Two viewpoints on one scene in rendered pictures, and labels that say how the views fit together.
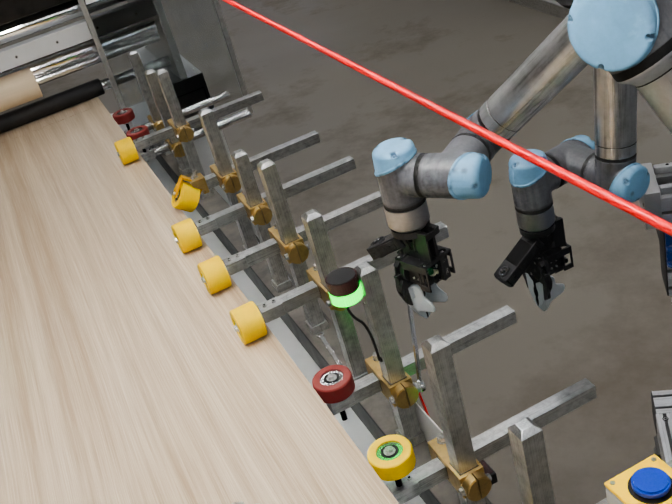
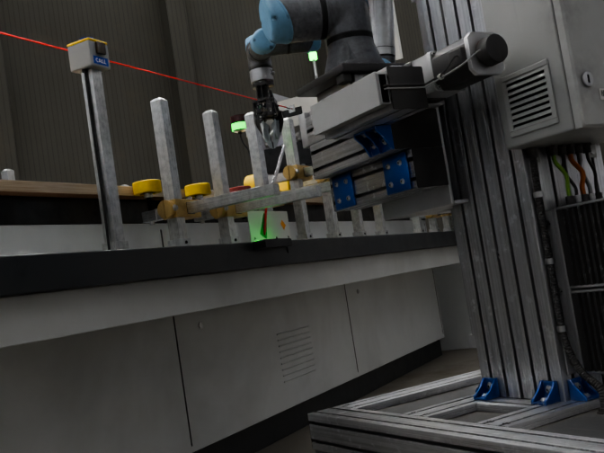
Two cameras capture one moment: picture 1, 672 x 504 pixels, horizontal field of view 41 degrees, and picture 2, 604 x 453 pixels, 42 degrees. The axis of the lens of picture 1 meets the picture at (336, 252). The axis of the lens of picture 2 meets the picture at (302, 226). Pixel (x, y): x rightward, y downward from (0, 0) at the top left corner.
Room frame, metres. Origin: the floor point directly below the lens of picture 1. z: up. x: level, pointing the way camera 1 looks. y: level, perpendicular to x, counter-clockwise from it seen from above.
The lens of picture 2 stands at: (-0.42, -1.88, 0.56)
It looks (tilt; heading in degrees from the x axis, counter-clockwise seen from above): 4 degrees up; 43
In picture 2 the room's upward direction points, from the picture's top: 9 degrees counter-clockwise
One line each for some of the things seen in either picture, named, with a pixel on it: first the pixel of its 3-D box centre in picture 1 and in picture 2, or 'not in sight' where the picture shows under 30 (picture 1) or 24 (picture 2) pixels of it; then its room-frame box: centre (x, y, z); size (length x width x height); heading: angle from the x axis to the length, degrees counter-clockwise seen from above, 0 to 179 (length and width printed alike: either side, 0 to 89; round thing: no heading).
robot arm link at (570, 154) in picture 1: (574, 162); not in sight; (1.56, -0.50, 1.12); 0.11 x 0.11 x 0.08; 24
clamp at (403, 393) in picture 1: (390, 380); not in sight; (1.41, -0.03, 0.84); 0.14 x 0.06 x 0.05; 16
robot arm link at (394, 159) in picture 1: (399, 174); (258, 53); (1.36, -0.14, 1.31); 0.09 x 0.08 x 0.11; 54
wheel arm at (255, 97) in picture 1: (194, 121); not in sight; (2.88, 0.33, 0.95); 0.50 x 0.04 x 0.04; 106
